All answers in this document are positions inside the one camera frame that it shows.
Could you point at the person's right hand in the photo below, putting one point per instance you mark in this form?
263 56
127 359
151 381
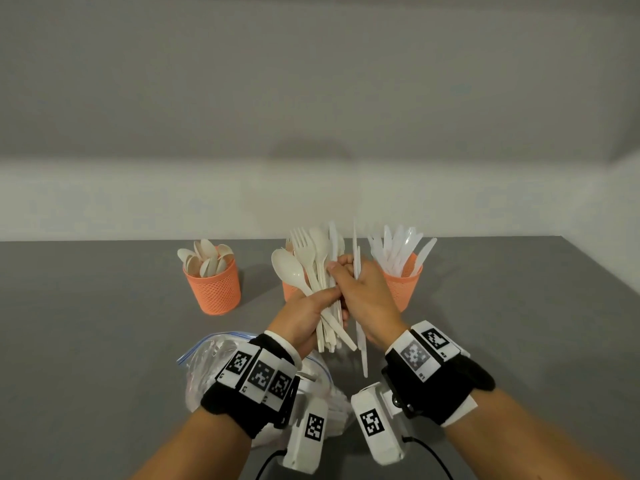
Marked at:
370 304

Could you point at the person's left hand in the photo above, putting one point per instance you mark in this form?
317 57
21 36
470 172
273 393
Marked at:
295 319

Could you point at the person's right fingers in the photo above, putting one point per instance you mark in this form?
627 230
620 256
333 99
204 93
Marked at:
342 269

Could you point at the person's left thumb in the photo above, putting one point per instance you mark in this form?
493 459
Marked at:
322 296

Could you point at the bundle of mixed cream cutlery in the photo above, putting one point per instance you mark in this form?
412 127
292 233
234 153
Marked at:
312 259

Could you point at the person's left forearm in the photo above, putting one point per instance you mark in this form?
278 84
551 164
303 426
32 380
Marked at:
200 452

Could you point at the person's right forearm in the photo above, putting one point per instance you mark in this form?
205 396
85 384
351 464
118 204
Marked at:
520 439

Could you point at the orange cup holding forks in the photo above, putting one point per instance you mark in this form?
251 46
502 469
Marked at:
289 290

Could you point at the bunch of white knives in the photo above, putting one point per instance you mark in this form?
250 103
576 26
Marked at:
397 252

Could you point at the orange cup holding knives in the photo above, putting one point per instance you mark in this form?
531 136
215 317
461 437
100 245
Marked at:
404 289

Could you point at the orange cup holding spoons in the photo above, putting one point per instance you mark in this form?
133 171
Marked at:
214 289

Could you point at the black left wristband with markers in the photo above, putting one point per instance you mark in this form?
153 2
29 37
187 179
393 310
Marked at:
252 382

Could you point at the black wristband with markers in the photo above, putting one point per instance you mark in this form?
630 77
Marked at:
432 374
252 382

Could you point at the bunch of cream spoons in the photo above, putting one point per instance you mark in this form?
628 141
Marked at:
206 259

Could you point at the black right wristband with markers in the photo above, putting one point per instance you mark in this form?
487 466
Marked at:
432 374

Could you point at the clear plastic zip bag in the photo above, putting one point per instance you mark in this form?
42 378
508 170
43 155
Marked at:
205 364

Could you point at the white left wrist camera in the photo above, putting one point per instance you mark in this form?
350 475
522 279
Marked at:
307 429

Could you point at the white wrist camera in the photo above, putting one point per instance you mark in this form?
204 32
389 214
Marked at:
377 424
307 429

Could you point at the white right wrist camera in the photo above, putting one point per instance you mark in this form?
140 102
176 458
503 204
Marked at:
377 424

